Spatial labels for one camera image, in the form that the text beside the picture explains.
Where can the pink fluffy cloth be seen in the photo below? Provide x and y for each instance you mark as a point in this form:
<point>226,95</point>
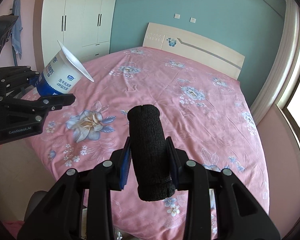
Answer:
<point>13,227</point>

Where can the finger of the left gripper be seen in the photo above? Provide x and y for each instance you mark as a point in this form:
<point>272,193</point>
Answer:
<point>55,102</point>
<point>36,79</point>

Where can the blue hanging clothes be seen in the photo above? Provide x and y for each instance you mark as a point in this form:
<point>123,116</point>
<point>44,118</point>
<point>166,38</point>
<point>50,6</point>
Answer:
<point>16,31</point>

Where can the black foam roller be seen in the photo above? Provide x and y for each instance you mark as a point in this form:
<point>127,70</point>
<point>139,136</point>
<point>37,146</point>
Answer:
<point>149,154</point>

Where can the white curtain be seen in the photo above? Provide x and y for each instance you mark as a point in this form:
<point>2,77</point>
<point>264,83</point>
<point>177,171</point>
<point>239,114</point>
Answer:
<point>285,71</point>

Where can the white wardrobe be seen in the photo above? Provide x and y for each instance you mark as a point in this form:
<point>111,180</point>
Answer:
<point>82,26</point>

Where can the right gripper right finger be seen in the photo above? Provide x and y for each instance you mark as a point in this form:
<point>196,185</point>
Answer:
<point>239,215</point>

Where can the white blue yogurt cup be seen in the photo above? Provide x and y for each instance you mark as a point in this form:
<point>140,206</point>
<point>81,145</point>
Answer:
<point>61,74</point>

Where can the pink floral bed sheet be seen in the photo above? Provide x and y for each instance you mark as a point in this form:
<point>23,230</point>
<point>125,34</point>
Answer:
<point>151,94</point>

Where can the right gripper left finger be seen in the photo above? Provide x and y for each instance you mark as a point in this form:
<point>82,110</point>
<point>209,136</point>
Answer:
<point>59,214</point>

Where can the beige wooden headboard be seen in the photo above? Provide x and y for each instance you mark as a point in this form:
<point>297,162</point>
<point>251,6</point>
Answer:
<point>195,47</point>

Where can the window frame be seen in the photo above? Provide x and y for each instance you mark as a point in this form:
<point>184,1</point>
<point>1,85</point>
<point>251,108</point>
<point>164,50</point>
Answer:
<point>289,103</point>

